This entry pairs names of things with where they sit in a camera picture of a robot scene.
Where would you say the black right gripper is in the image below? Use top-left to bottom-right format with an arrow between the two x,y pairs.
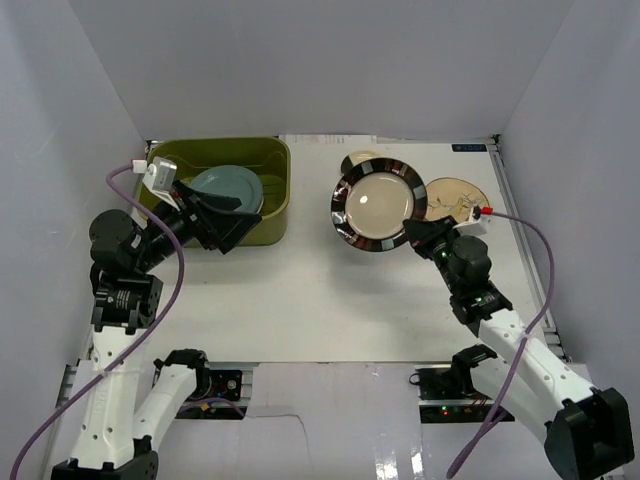
403,216 -> 464,295

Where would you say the light blue plate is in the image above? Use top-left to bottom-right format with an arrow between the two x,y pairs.
189,165 -> 264,213

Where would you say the dark striped rim plate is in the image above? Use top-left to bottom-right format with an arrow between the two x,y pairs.
330,156 -> 428,253

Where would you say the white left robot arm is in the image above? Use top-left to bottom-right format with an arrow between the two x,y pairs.
51,181 -> 262,479

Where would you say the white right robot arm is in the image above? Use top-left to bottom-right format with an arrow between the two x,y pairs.
404,208 -> 635,479

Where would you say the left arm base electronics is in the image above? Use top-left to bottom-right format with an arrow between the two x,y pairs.
176,369 -> 253,420

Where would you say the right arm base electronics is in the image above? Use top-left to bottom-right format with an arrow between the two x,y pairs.
408,363 -> 493,425

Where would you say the green plastic bin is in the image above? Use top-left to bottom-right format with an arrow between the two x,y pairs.
146,137 -> 291,247

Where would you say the tan bird pattern plate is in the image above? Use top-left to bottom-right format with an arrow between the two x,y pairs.
425,177 -> 490,223

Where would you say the small cream plate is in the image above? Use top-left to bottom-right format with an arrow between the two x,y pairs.
340,150 -> 380,175

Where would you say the blue table label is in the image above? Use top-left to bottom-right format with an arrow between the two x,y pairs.
451,143 -> 487,153

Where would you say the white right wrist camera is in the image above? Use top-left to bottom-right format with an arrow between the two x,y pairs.
454,206 -> 493,237

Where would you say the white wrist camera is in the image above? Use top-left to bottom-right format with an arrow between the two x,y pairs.
454,206 -> 493,237
131,157 -> 179,210

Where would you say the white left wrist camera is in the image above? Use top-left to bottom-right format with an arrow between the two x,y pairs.
131,157 -> 179,210

